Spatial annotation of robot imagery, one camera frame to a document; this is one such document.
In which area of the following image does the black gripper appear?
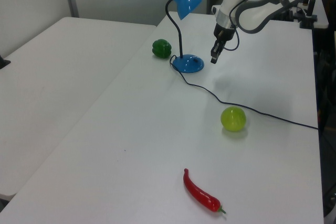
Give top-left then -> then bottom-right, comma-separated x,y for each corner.
209,23 -> 236,64

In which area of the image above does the blue desk lamp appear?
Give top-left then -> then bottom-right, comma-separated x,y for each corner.
165,0 -> 205,74

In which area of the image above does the dark green bell pepper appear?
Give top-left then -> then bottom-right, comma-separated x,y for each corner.
152,39 -> 173,59

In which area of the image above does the light green apple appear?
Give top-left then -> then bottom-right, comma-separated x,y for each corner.
220,106 -> 247,132

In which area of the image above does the brown chair back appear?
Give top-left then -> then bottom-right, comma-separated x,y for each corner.
319,0 -> 336,29

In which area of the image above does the red chili pepper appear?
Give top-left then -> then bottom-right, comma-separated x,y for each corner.
183,168 -> 226,215

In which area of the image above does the black table clamp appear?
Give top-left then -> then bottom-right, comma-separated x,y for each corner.
0,55 -> 12,70

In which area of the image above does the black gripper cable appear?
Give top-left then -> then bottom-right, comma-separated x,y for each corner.
224,0 -> 268,51

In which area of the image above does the black lamp power cable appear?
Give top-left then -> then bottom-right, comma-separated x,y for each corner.
169,55 -> 319,130

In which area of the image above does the black camera stand with clamp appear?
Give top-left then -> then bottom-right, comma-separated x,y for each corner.
299,0 -> 319,29

